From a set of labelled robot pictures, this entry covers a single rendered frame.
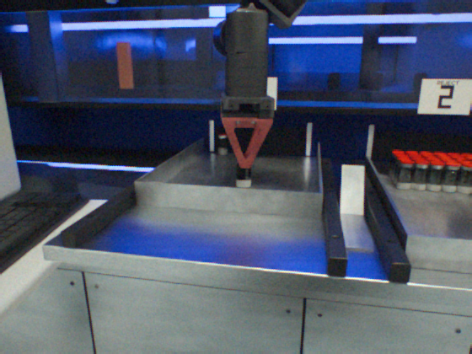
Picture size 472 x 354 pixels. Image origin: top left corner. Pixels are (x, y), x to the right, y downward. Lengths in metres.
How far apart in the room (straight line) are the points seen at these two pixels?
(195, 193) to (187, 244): 0.11
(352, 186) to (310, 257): 0.16
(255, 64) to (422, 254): 0.29
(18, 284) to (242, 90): 0.38
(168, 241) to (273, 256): 0.12
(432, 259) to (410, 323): 0.52
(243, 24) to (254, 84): 0.07
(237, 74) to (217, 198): 0.17
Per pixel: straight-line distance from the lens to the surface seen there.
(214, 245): 0.42
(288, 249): 0.41
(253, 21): 0.49
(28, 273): 0.58
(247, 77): 0.49
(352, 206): 0.52
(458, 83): 0.76
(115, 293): 1.01
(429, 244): 0.40
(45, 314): 1.18
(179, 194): 0.52
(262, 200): 0.49
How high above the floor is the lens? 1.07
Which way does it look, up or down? 17 degrees down
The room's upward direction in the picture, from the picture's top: straight up
